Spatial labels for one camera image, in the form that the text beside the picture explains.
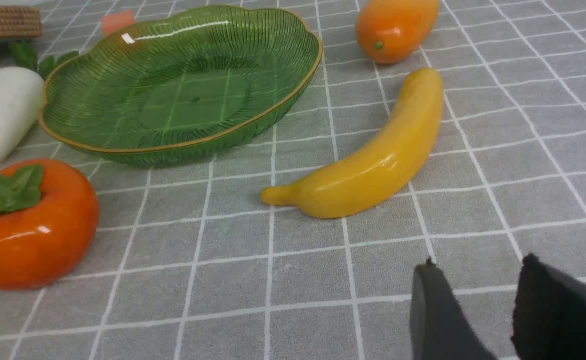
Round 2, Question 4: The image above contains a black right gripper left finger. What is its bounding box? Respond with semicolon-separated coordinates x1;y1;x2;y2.
410;258;496;360

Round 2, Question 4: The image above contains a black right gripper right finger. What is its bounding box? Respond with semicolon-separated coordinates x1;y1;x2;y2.
511;253;586;360

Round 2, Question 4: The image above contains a yellow toy banana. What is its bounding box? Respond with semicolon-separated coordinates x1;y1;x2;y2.
259;67;444;219

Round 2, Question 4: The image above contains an orange toy mango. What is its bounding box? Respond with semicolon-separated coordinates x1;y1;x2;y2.
354;0;439;65

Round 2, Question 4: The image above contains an orange toy persimmon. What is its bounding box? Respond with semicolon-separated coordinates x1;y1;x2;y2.
0;158;99;291

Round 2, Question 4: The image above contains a white toy radish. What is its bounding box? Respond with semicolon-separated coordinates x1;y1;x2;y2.
0;41;80;163

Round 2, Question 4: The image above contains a green glass leaf plate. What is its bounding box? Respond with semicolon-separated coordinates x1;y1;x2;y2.
38;4;323;167

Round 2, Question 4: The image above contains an orange foam cube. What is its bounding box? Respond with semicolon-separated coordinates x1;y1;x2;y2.
100;9;135;36

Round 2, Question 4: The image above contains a woven rattan basket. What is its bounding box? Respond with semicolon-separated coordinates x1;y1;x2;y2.
0;5;43;39

